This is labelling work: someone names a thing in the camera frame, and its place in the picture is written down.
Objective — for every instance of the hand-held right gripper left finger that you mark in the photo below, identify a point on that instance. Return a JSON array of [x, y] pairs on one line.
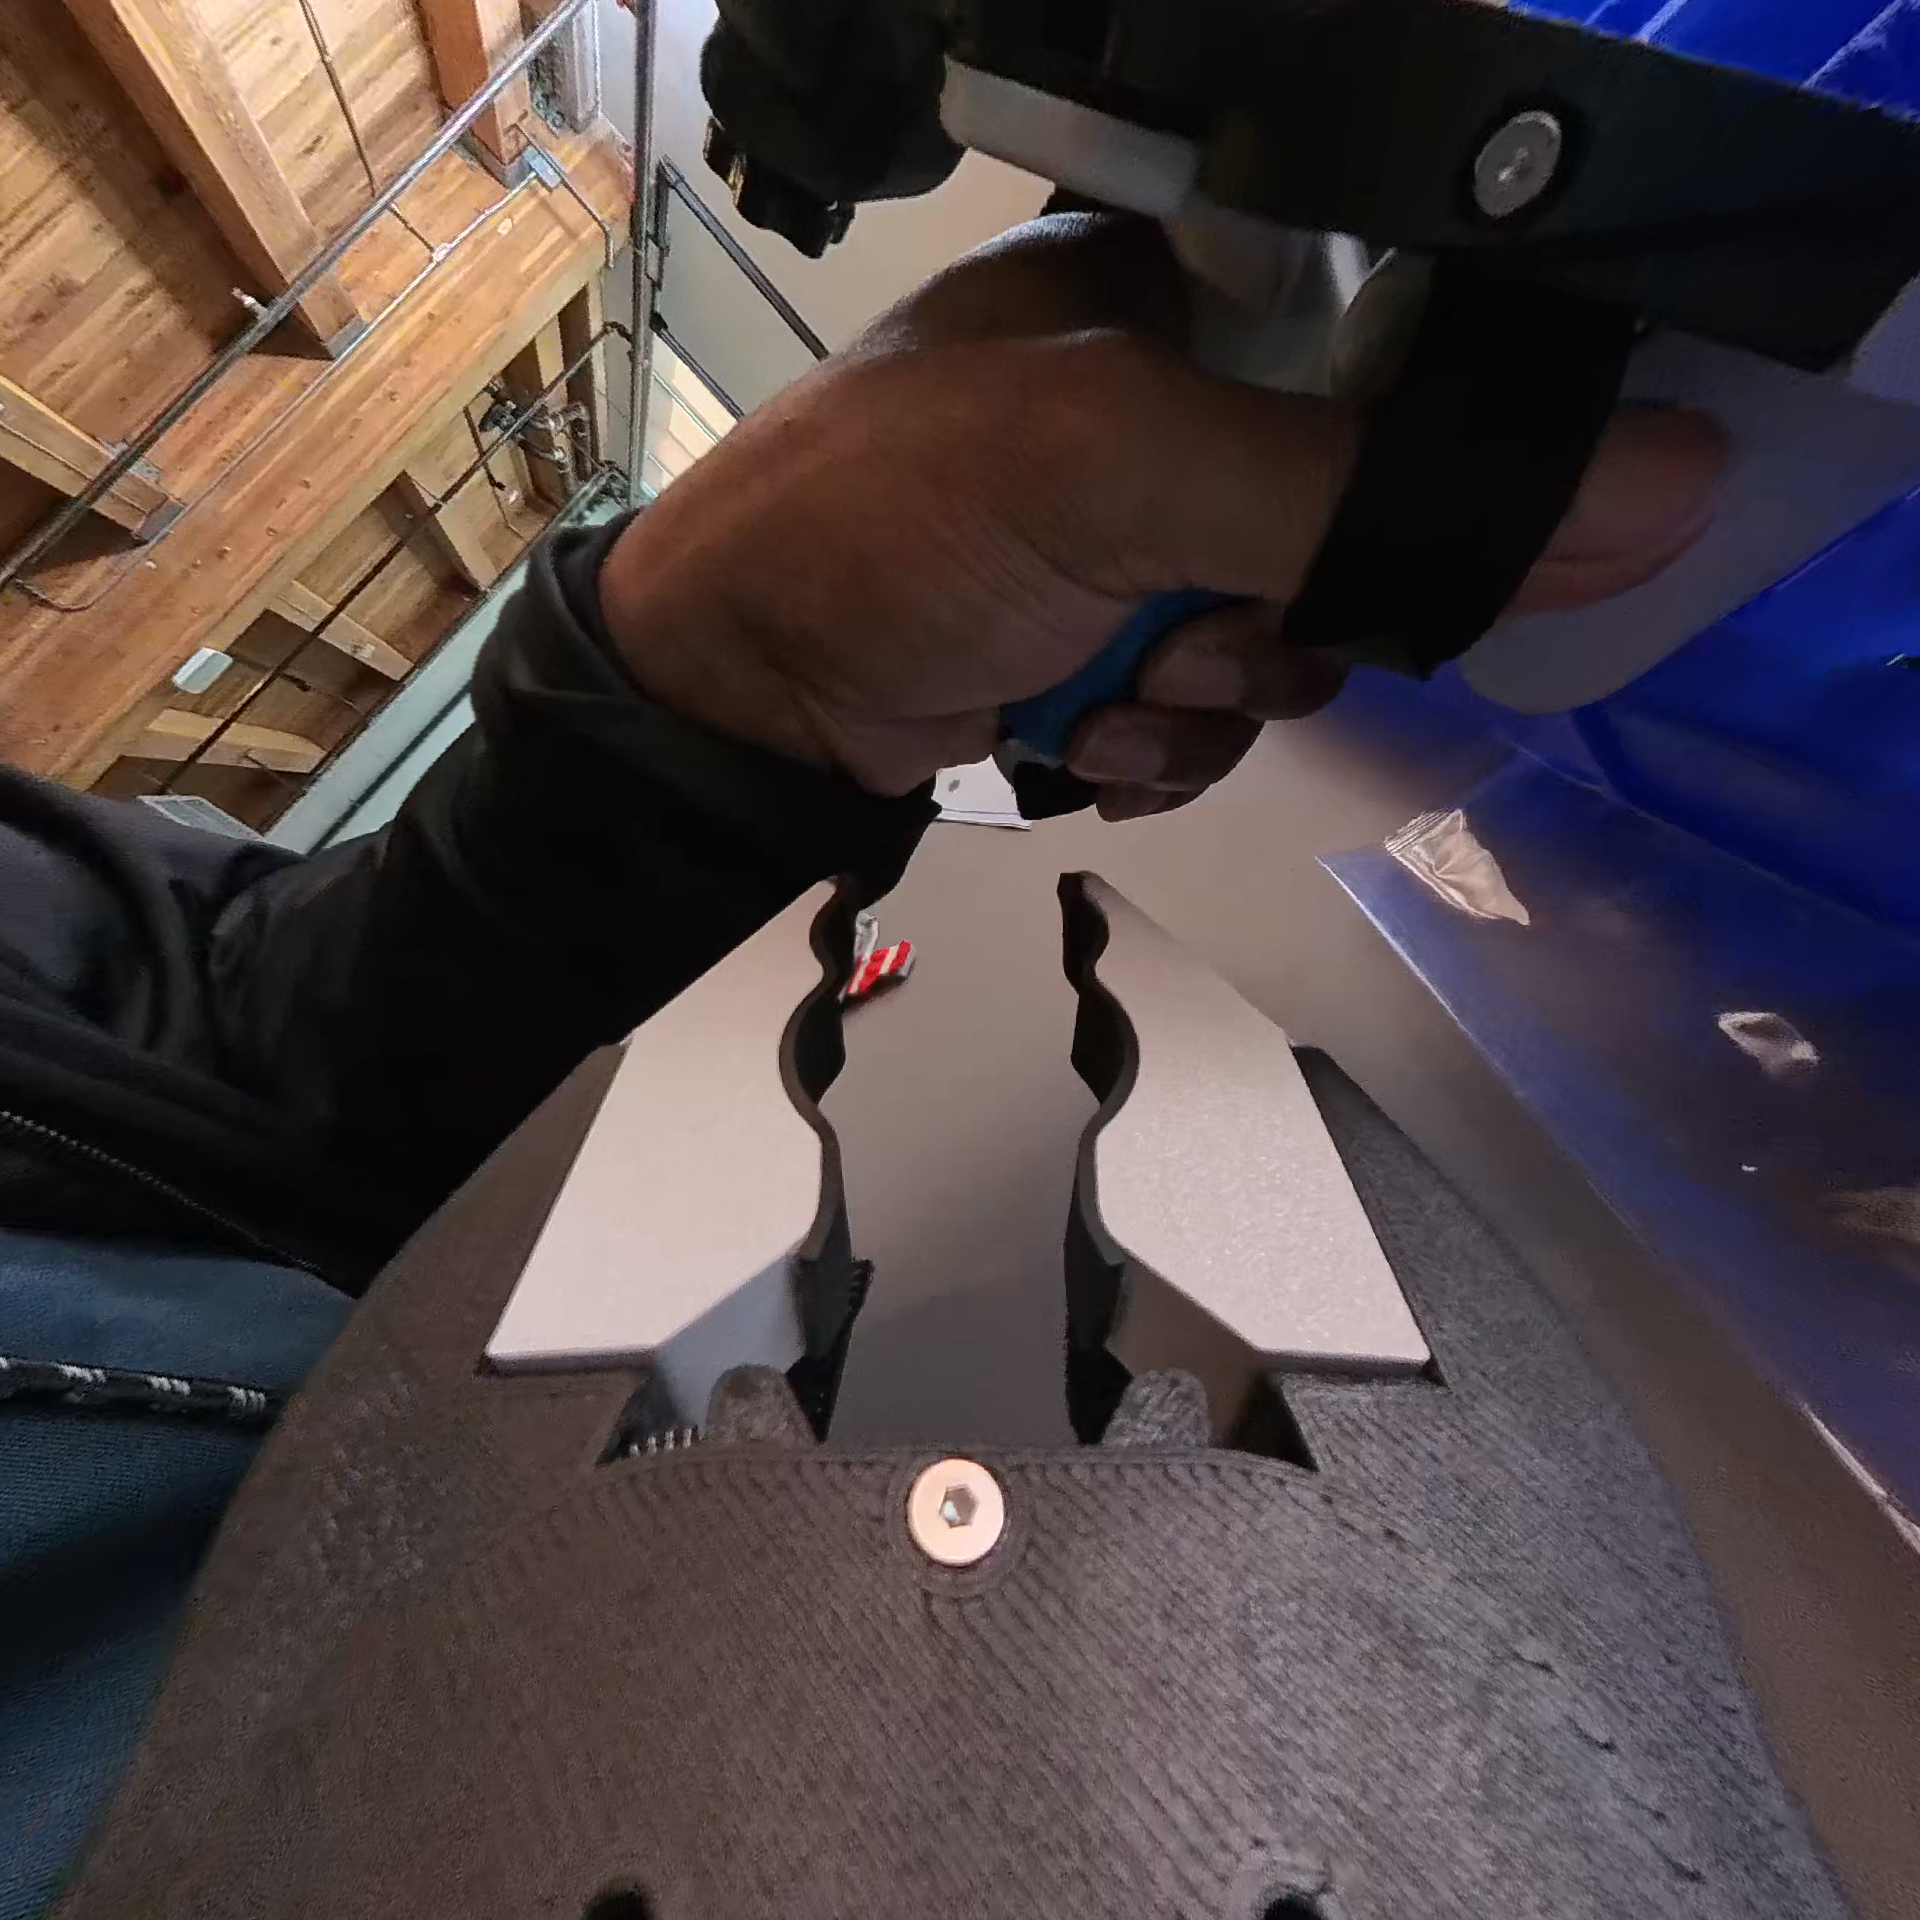
[[676, 1201]]

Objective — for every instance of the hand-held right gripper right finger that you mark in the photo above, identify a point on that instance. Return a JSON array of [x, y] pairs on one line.
[[1245, 1201]]

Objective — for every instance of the red and grey toy plane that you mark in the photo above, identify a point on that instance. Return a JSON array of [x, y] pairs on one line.
[[885, 967]]

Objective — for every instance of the grey desk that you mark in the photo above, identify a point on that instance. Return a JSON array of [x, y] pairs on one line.
[[961, 1201]]

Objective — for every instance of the person's left hand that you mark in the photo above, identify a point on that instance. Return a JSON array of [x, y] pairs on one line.
[[974, 495]]

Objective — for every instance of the blue plastic bin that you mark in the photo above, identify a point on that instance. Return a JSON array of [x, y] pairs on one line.
[[1845, 704]]

